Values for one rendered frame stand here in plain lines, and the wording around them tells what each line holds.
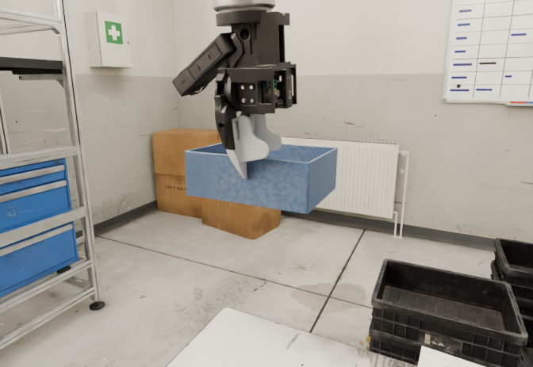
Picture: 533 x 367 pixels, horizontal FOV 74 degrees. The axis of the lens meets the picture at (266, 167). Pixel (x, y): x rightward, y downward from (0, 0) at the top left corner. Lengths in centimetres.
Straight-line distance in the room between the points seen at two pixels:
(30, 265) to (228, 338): 136
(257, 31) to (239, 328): 65
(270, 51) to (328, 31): 274
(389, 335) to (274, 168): 87
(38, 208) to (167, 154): 170
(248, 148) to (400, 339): 92
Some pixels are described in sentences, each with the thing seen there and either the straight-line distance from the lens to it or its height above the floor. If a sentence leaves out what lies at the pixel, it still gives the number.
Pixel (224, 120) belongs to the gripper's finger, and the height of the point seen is 119.
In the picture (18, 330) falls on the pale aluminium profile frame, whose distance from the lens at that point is 210.
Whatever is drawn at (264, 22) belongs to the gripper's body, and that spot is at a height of 130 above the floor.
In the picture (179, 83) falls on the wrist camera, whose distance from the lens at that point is 50.
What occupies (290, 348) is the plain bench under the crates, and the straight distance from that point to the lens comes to 82.
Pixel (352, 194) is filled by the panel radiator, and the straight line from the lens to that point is 307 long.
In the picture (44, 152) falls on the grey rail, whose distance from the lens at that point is 193.
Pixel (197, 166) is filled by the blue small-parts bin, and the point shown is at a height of 111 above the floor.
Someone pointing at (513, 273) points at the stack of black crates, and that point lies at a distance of 157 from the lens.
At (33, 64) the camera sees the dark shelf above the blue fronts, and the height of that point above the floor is 132.
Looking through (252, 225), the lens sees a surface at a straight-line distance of 288.
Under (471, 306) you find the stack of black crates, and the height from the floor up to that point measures 49.
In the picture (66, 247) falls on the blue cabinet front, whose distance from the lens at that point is 211.
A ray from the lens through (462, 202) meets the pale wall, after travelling 313.
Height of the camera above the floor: 123
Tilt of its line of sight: 13 degrees down
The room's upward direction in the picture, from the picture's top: straight up
